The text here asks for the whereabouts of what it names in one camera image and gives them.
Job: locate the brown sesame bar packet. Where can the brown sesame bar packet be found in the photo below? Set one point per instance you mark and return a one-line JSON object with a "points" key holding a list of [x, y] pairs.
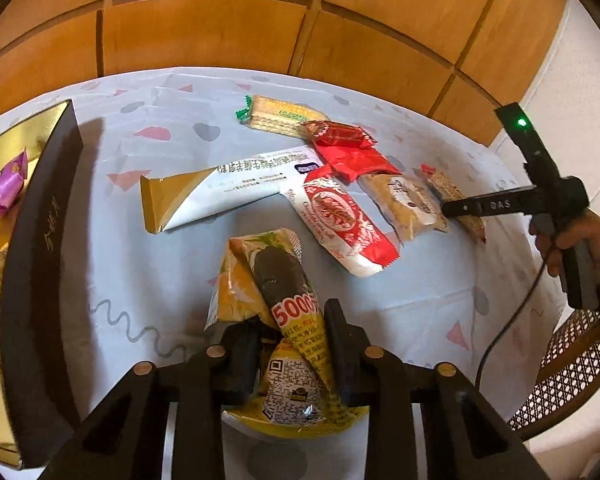
{"points": [[447, 187]]}

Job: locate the wicker chair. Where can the wicker chair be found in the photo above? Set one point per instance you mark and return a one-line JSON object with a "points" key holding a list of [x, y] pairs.
{"points": [[570, 360]]}

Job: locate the patterned red snack packet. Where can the patterned red snack packet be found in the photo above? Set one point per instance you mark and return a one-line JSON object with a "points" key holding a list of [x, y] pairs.
{"points": [[340, 134]]}

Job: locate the beige cookie packet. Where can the beige cookie packet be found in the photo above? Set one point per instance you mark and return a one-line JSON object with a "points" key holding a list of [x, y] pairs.
{"points": [[410, 205]]}

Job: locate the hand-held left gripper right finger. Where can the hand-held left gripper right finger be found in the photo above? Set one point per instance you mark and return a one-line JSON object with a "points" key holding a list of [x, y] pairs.
{"points": [[345, 355]]}

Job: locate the pale patterned tablecloth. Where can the pale patterned tablecloth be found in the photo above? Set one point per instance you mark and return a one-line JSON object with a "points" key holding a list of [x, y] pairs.
{"points": [[130, 285]]}

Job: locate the purple wrapped candy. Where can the purple wrapped candy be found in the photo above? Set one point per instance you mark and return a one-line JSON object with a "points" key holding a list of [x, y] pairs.
{"points": [[7, 185]]}

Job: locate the yellow chocolate bar snack packet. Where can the yellow chocolate bar snack packet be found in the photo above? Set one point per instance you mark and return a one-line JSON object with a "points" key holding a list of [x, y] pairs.
{"points": [[285, 285]]}

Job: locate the cracker packet with green ends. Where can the cracker packet with green ends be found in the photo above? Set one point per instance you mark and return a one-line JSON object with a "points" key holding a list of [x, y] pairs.
{"points": [[280, 115]]}

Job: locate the long gold and white packet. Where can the long gold and white packet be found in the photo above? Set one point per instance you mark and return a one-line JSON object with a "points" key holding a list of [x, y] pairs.
{"points": [[240, 180]]}

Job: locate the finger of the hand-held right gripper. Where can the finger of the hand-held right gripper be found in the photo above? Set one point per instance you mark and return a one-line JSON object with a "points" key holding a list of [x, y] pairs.
{"points": [[490, 205]]}

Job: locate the plain red snack packet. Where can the plain red snack packet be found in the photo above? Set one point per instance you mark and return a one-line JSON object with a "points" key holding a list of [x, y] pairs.
{"points": [[360, 162]]}

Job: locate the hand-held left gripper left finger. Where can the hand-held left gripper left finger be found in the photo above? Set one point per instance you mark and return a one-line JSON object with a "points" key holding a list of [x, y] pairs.
{"points": [[242, 360]]}

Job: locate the red and white pastry packet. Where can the red and white pastry packet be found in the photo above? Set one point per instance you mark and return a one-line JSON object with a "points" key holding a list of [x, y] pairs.
{"points": [[340, 220]]}

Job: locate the black and gold gift box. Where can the black and gold gift box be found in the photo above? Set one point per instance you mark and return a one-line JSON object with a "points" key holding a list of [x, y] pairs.
{"points": [[35, 260]]}

